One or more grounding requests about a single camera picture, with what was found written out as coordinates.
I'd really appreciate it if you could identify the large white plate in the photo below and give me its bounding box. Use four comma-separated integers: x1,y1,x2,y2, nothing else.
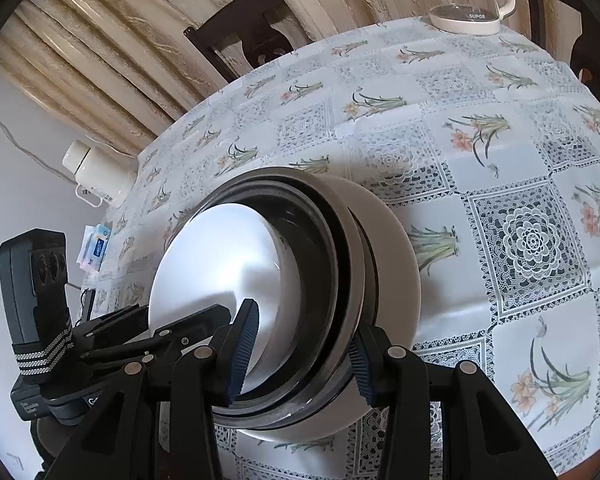
230,174,422,443

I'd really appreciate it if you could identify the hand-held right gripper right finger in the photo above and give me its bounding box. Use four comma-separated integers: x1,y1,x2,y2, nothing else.
350,326,551,480

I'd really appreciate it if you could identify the blue white tissue packet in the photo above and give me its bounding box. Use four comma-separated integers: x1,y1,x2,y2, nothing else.
77,224,113,273

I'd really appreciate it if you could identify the white ceramic bowl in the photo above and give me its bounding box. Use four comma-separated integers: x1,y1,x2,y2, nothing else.
148,202,287,396

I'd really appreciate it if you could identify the dark wooden chair back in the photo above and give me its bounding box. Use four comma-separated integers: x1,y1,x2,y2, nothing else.
182,0,313,86

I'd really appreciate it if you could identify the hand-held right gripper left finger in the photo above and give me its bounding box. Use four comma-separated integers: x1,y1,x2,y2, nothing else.
42,298,261,480

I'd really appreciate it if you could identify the floral lace-print tablecloth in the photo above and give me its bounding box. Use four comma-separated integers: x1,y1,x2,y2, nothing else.
100,15,600,480

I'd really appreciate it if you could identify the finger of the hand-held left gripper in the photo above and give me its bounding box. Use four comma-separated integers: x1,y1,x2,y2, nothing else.
82,304,232,386
72,304,151,356

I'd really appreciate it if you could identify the thin wall cable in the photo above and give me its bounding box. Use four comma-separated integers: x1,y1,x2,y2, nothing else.
0,107,81,183

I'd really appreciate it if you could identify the beige patterned curtain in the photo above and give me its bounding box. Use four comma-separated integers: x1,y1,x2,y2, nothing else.
0,0,531,158

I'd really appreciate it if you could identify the white thermos jug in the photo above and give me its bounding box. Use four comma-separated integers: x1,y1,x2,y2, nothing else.
62,140,138,209

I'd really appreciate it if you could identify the dark wooden chair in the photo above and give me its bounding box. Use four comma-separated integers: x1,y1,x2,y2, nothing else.
522,0,600,126
182,0,313,86

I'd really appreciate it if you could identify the small black object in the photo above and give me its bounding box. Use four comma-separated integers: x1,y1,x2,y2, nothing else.
81,287,97,323

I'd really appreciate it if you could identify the deep steel bowl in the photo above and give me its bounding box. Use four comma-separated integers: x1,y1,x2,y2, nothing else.
180,166,367,431

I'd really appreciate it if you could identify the shallow steel bowl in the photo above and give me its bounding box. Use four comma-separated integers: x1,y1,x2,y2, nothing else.
190,180,338,411

